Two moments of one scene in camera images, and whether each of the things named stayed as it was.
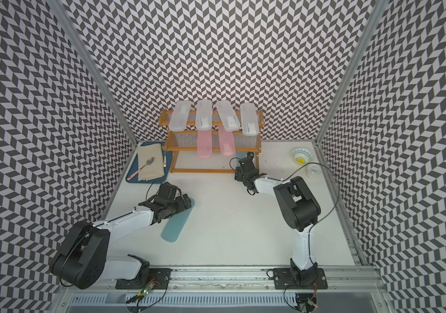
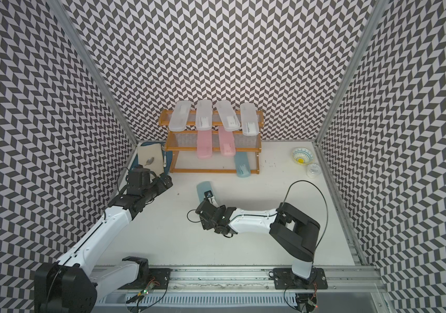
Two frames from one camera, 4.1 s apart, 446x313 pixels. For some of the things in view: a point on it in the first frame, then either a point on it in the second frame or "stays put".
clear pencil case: (178, 119) stays put
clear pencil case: (250, 119) stays put
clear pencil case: (229, 119) stays put
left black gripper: (180, 201) → (161, 186)
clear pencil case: (204, 115) stays put
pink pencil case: (227, 141) stays put
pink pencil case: (205, 144) stays put
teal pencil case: (175, 224) → (202, 186)
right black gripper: (238, 174) → (206, 224)
